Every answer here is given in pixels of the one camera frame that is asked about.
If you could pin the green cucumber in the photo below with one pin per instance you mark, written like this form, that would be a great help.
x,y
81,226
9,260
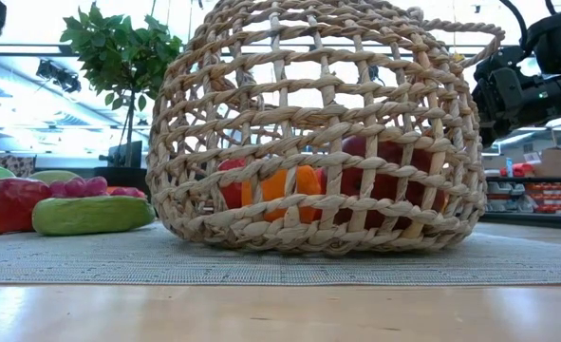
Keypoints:
x,y
95,216

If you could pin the red bell pepper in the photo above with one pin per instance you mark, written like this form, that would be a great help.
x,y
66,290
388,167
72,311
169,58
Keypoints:
x,y
232,195

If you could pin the red and orange mango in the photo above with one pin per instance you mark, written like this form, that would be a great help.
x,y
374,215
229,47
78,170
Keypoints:
x,y
128,192

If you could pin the blue bottle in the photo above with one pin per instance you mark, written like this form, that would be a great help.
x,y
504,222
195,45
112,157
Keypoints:
x,y
509,168

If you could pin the black equipment box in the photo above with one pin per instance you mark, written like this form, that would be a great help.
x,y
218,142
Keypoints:
x,y
114,154

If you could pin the shelf rack with orange bins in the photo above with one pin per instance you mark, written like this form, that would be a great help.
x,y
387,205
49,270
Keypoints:
x,y
546,195

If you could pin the purple grape bunch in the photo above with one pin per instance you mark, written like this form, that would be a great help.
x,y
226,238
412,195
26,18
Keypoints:
x,y
78,187

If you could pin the patterned box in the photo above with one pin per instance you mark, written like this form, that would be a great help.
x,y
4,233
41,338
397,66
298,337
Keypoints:
x,y
16,166

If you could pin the black hanging camera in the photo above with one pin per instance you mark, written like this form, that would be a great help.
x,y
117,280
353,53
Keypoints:
x,y
374,73

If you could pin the green potted plant, black pot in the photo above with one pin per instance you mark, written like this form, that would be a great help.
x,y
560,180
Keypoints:
x,y
123,52

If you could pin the red pomegranate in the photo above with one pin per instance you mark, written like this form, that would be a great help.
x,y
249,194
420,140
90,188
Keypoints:
x,y
389,187

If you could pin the grey woven placemat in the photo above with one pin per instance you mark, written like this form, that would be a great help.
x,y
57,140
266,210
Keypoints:
x,y
118,261

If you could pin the black ceiling-mounted device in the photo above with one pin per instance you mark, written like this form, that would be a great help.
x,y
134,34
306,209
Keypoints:
x,y
59,76

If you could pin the black overhead frame beam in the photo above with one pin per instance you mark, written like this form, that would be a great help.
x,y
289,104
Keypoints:
x,y
24,49

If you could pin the green pear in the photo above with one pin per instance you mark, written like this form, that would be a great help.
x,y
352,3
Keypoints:
x,y
52,176

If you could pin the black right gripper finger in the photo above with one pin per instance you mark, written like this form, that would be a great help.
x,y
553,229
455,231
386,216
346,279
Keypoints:
x,y
490,138

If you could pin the red tomato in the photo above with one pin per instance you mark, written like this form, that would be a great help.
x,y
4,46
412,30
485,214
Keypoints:
x,y
322,178

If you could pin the small red apple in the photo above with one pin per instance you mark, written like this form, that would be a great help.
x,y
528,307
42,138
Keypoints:
x,y
9,206

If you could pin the red background item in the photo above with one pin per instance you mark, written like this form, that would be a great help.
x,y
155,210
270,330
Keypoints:
x,y
524,170

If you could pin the orange bell pepper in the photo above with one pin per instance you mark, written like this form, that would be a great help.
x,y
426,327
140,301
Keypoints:
x,y
275,190

